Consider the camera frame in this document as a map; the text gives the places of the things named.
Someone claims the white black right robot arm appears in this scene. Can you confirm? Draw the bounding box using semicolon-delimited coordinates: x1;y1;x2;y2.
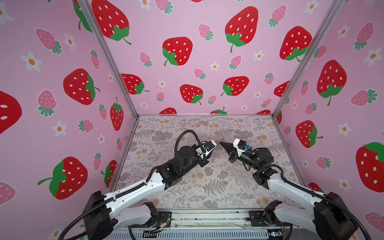
220;139;359;240

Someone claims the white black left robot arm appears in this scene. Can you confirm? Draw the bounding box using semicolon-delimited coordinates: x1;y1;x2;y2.
83;141;217;240

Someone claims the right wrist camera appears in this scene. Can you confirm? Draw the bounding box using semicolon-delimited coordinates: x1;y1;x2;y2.
233;139;251;158

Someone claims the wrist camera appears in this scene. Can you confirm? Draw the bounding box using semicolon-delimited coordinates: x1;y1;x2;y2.
233;139;251;158
201;140;217;159

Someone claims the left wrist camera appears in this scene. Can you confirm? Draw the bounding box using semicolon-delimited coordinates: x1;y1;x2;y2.
201;140;217;159

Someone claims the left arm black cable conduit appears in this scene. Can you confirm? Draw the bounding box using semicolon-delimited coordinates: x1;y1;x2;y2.
58;129;208;240

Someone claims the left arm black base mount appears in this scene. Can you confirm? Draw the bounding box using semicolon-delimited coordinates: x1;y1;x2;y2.
132;211;172;229

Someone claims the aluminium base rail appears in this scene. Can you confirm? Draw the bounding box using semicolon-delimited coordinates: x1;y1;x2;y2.
117;201;343;240

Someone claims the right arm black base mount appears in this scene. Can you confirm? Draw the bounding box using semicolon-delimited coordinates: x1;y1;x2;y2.
246;210;291;227

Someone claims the aluminium corner post left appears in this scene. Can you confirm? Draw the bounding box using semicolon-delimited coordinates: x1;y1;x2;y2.
78;1;138;119

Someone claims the aluminium corner post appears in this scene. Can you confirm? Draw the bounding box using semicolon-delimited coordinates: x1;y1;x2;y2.
272;0;345;120
78;1;138;119

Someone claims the aluminium corner post right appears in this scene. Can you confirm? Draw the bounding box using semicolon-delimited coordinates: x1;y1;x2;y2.
272;0;345;120

